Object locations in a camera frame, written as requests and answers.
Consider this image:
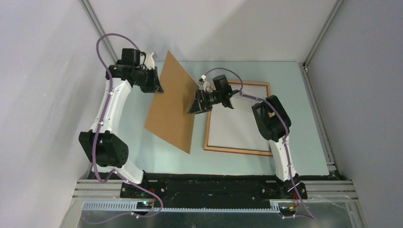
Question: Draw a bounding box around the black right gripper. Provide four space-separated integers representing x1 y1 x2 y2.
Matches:
188 89 222 114

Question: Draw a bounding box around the brown fibreboard backing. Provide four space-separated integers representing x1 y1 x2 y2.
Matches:
144 51 199 154

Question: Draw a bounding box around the sunset landscape photo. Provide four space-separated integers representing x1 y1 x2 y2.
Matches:
208 84 270 152

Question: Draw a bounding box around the wooden picture frame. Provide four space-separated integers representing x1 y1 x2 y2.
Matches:
203 80 274 157

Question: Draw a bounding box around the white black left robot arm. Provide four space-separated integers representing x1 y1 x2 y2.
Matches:
79 48 164 198

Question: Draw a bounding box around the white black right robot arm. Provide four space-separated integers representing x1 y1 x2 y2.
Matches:
187 75 300 199

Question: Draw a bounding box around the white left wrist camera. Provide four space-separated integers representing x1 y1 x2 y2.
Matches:
144 52 156 70

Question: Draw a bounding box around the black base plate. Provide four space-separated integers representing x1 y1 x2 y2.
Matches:
120 180 307 209

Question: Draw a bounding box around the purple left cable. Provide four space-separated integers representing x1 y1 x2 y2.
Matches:
84 33 163 226

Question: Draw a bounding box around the aluminium rail left side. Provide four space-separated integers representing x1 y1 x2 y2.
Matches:
79 0 117 183

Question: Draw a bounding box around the aluminium rail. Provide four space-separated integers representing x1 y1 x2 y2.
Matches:
73 180 358 202
79 0 117 183
299 0 345 173

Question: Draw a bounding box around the grey slotted cable duct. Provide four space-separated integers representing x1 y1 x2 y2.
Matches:
82 200 280 213

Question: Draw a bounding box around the aluminium rail right side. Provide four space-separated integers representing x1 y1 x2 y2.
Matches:
299 0 345 173

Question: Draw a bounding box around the aluminium front rail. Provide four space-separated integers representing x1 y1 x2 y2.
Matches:
73 180 358 202

